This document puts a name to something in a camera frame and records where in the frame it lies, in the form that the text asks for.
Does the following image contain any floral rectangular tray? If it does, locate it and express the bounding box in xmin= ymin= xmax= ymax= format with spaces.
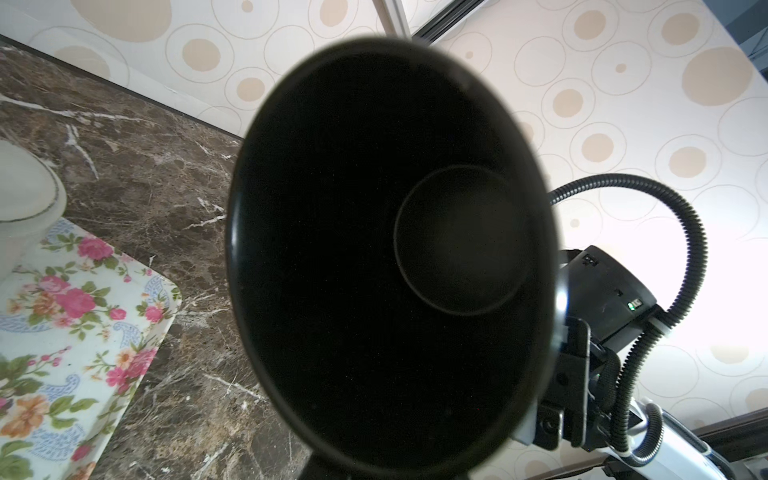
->
xmin=1 ymin=219 xmax=182 ymax=479

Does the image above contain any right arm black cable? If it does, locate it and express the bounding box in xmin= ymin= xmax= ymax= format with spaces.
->
xmin=547 ymin=172 xmax=709 ymax=469

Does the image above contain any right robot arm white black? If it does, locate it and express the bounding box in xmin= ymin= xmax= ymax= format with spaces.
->
xmin=511 ymin=246 xmax=735 ymax=479

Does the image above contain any white mug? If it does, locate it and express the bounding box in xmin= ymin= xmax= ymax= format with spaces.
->
xmin=1 ymin=140 xmax=67 ymax=279

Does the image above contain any black mug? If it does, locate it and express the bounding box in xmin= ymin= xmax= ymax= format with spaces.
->
xmin=226 ymin=37 xmax=566 ymax=479

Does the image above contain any horizontal aluminium bar back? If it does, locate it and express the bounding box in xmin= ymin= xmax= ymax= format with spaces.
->
xmin=373 ymin=0 xmax=411 ymax=39

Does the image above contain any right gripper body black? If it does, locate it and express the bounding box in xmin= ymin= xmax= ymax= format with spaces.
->
xmin=532 ymin=246 xmax=658 ymax=451

